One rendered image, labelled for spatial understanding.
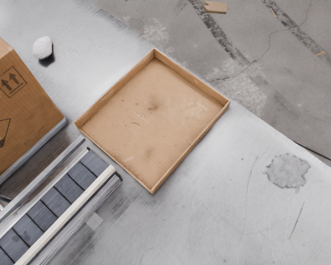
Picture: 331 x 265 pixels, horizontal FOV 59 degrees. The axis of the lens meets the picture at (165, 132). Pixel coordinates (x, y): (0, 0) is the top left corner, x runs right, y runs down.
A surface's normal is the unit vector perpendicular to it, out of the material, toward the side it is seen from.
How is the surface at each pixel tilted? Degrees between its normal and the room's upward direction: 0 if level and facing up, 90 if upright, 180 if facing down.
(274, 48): 0
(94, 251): 0
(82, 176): 0
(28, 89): 90
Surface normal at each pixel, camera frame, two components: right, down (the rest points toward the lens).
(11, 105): 0.76, 0.60
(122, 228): -0.01, -0.39
